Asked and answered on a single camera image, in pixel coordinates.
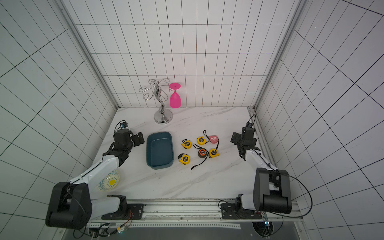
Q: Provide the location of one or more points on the yellow 3m tape measure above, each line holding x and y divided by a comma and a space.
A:
204, 139

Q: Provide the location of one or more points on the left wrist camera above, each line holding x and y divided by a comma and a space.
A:
121, 125

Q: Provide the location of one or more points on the dark teal storage box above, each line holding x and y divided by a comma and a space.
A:
160, 151

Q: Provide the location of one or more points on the orange black tape measure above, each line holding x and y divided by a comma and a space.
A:
203, 154

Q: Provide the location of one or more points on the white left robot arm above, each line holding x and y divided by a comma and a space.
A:
71, 205

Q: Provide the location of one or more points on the pink tape measure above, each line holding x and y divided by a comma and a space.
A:
213, 139

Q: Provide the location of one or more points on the small yellow 2m tape measure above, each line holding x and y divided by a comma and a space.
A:
187, 144

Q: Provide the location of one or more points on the yellow tape measure with strap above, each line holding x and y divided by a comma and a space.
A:
212, 152

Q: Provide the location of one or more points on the yellow black tape measure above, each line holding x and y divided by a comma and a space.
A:
184, 159

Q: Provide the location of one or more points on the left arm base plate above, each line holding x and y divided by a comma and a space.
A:
129, 211

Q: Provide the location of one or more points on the aluminium mounting rail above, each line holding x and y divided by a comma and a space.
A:
188, 214

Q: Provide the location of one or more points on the pink plastic wine glass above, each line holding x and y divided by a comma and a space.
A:
175, 99

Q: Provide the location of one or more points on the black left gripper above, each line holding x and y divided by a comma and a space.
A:
137, 142

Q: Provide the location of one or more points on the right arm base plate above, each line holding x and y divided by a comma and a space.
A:
231, 211

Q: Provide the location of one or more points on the yellow patterned cup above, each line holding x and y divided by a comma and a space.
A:
110, 181

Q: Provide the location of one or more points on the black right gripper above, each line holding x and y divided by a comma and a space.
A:
237, 138

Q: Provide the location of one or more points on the chrome glass holder stand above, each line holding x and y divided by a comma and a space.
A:
163, 115

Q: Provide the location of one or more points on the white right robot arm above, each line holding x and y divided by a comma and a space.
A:
272, 189

